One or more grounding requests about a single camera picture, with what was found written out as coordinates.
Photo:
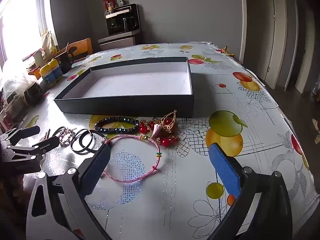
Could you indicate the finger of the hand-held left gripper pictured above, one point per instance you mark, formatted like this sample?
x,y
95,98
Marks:
x,y
47,143
30,131

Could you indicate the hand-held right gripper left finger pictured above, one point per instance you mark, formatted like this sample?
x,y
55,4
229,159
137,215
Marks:
x,y
96,173

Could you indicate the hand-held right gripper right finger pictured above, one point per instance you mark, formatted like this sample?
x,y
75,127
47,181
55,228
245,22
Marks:
x,y
223,170

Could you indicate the silver bangle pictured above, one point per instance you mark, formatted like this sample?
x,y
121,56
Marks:
x,y
57,131

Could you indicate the shallow white box tray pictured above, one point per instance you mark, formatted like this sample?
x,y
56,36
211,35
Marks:
x,y
137,82

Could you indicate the black paper cup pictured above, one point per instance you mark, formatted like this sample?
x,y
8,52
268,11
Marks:
x,y
33,93

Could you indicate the fruit printed tablecloth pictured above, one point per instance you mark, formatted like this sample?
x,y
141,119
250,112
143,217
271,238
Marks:
x,y
250,120

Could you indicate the yellow lid container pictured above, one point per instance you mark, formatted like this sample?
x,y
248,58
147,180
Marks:
x,y
46,73
56,68

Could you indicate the white cup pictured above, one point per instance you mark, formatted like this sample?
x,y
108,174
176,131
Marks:
x,y
38,58

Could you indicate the black mug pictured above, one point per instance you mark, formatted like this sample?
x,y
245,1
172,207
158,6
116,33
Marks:
x,y
64,63

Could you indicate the yellow bag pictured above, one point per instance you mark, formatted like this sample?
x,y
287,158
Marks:
x,y
48,42

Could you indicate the wooden chair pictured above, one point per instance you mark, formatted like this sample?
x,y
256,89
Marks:
x,y
81,45

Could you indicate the banana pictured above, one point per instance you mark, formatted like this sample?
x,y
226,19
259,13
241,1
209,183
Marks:
x,y
228,51

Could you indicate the grey cabinet with kettle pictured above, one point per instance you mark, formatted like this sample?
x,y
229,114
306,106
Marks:
x,y
117,41

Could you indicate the black kettle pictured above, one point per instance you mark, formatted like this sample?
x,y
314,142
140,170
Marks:
x,y
128,24

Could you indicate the white door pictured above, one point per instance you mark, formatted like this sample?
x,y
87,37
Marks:
x,y
267,30

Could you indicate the small yellow bottle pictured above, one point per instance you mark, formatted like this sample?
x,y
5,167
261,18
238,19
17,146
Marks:
x,y
110,8

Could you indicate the red snack bag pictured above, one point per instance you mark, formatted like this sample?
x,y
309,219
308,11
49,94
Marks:
x,y
110,0

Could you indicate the small grey bottle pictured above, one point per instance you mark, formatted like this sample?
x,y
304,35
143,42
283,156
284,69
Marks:
x,y
122,3

